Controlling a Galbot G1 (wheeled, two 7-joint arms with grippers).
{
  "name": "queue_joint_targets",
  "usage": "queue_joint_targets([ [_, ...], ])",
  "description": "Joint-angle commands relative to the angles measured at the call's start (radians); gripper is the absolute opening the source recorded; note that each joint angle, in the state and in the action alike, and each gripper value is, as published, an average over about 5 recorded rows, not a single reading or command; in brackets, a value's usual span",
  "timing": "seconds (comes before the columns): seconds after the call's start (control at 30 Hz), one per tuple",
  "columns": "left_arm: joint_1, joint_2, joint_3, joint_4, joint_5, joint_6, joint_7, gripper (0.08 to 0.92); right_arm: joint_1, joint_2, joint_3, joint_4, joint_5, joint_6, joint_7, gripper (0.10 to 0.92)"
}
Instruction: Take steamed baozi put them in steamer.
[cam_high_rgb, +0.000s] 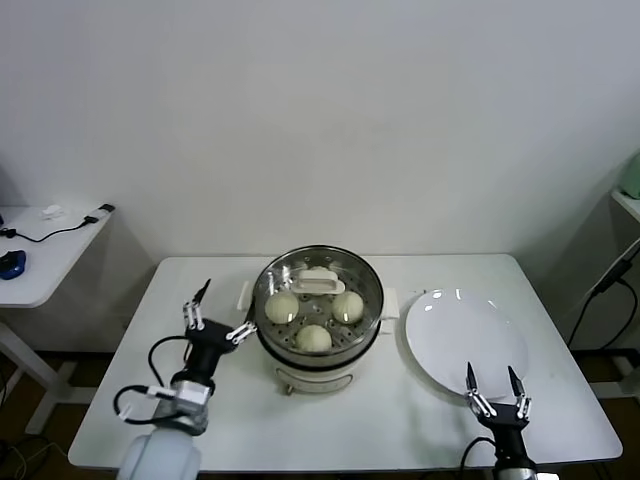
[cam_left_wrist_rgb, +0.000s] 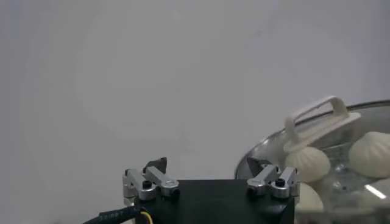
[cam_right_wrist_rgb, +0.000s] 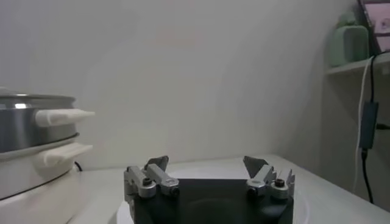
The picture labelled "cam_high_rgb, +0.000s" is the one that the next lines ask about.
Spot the white steamed baozi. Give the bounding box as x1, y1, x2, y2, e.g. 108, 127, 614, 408
331, 291, 365, 324
295, 323, 334, 354
303, 265, 337, 284
264, 291, 301, 324

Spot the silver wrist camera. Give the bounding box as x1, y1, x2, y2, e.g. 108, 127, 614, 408
492, 462, 557, 480
169, 380, 217, 417

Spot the white side desk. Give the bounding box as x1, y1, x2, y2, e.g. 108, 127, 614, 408
0, 203, 121, 434

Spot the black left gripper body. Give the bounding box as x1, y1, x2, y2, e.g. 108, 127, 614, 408
183, 319, 237, 386

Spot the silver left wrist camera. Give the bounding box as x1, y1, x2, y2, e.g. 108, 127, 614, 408
169, 380, 217, 417

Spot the pale green appliance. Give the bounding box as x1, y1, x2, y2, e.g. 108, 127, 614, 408
619, 152, 640, 200

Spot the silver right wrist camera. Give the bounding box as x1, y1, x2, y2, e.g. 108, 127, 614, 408
492, 462, 557, 480

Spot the white round plate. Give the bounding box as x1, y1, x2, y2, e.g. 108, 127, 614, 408
405, 287, 531, 400

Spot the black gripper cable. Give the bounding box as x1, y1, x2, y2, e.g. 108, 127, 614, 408
459, 436, 499, 480
113, 335, 196, 428

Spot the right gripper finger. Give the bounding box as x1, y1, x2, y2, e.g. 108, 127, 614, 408
506, 365, 533, 419
464, 362, 497, 418

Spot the white shelf board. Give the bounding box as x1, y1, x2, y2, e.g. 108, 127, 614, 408
611, 189, 640, 222

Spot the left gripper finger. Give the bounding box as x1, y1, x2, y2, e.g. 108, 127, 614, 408
224, 305, 258, 347
181, 278, 213, 333

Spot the black power cable with adapter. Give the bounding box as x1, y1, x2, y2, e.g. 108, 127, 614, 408
568, 239, 640, 351

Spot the black floor stand base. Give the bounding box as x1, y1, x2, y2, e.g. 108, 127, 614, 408
572, 348, 640, 401

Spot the stainless steel steamer basket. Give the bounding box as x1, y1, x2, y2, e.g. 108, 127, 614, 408
251, 244, 387, 356

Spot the blue computer mouse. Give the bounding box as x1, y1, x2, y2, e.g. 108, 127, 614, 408
0, 248, 30, 280

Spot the thin black desk cable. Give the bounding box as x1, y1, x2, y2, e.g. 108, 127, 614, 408
0, 218, 92, 244

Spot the glass pot lid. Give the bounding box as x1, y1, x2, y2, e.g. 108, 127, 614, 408
252, 244, 386, 354

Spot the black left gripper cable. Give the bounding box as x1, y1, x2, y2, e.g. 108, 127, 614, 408
113, 335, 196, 428

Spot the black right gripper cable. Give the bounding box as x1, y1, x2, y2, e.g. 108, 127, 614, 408
459, 436, 499, 480

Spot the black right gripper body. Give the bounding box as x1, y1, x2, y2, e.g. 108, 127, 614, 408
476, 402, 531, 465

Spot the cream electric cooking pot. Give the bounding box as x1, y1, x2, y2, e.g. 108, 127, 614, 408
237, 278, 401, 399

